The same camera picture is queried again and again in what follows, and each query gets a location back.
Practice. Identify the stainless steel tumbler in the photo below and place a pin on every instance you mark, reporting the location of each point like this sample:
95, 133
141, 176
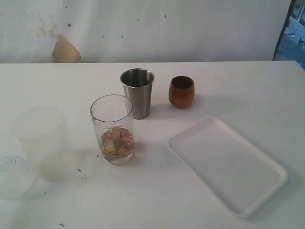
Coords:
137, 85

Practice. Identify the clear plastic shaker cup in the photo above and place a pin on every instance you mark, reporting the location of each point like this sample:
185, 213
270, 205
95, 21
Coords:
113, 122

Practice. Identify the clear plastic shaker lid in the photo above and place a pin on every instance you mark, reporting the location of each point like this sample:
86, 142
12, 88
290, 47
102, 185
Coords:
16, 176

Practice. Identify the white rectangular plastic tray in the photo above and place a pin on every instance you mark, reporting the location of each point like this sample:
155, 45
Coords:
240, 175

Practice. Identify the dark metal frame post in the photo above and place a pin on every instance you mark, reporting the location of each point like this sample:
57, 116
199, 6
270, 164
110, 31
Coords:
286, 22

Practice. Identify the small brown wooden cup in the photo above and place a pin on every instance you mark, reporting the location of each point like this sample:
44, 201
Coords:
181, 91

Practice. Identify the translucent white plastic container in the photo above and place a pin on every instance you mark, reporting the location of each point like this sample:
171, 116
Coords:
43, 136

